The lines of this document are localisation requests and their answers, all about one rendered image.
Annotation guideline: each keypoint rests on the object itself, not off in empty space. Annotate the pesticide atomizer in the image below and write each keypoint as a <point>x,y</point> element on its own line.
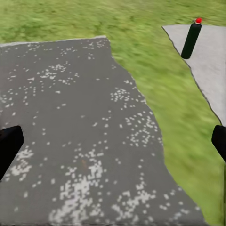
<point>191,39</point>

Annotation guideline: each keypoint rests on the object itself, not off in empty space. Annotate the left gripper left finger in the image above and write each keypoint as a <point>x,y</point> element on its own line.
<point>11,140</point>

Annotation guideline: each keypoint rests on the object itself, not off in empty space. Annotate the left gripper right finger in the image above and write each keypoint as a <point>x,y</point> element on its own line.
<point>219,140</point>

